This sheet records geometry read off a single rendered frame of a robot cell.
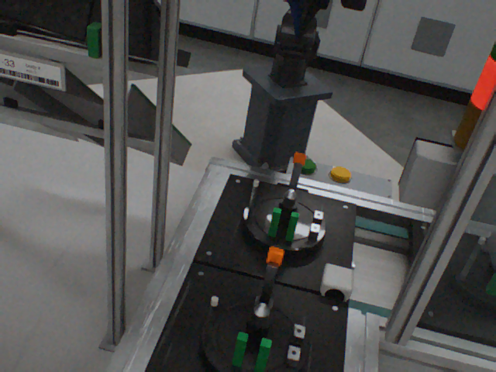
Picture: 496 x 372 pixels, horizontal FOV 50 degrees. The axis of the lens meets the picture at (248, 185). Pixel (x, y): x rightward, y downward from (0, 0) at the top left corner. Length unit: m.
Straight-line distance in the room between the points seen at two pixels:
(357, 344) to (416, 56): 3.23
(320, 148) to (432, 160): 0.72
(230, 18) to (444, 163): 3.44
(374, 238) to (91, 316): 0.50
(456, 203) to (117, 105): 0.39
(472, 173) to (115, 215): 0.41
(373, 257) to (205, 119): 0.61
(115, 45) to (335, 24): 3.35
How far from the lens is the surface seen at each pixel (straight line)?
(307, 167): 1.05
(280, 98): 1.09
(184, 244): 0.86
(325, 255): 0.87
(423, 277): 0.71
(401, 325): 0.79
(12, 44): 0.61
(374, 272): 0.96
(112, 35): 0.55
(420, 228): 1.00
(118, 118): 0.58
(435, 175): 0.66
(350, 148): 1.38
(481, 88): 0.62
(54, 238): 1.02
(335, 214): 0.96
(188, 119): 1.37
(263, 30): 3.96
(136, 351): 0.73
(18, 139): 1.29
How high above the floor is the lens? 1.54
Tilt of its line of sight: 36 degrees down
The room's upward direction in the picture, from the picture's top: 10 degrees clockwise
